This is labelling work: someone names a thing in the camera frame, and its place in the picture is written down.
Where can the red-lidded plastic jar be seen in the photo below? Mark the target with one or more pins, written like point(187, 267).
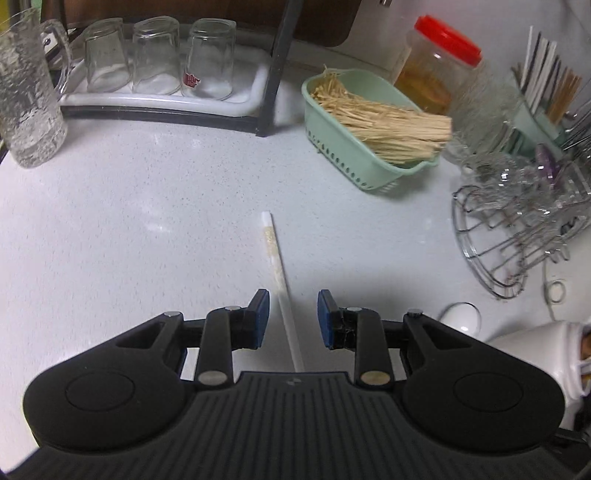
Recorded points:
point(434, 69)

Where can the wooden chopsticks bundle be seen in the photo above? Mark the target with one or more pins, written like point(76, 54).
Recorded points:
point(563, 97)

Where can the dark metal dish rack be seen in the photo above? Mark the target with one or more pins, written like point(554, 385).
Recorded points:
point(272, 69)

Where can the clear glass pitcher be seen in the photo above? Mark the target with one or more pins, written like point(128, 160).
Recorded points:
point(485, 115)

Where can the wooden cutting board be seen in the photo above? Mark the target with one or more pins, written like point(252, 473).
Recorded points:
point(318, 27)

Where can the upturned drinking glass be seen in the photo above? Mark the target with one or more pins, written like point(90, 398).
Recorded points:
point(107, 55)
point(210, 60)
point(157, 55)

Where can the white ceramic spoon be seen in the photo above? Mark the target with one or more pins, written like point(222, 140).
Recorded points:
point(459, 321)

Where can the enoki mushrooms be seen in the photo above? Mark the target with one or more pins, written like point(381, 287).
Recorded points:
point(392, 124)

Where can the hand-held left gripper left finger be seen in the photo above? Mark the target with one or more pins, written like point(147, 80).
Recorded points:
point(259, 318)

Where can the white chopstick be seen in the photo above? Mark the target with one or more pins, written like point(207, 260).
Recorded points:
point(277, 263)

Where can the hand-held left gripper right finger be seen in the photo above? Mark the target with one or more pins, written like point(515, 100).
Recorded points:
point(327, 318)

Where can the white ceramic mug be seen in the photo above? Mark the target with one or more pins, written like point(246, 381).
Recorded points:
point(531, 350)

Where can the textured glass mug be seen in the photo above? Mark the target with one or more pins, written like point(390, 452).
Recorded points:
point(32, 101)

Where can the green plastic basket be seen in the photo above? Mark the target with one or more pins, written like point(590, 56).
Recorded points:
point(351, 157)

